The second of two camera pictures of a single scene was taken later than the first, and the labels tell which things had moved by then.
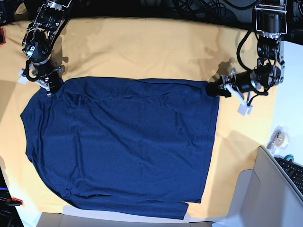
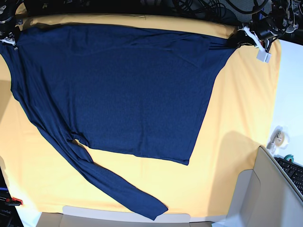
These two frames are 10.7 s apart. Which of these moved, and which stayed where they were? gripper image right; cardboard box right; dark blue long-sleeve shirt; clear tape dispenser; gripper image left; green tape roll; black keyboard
Moved: gripper image left; dark blue long-sleeve shirt; gripper image right
Stayed: cardboard box right; clear tape dispenser; green tape roll; black keyboard
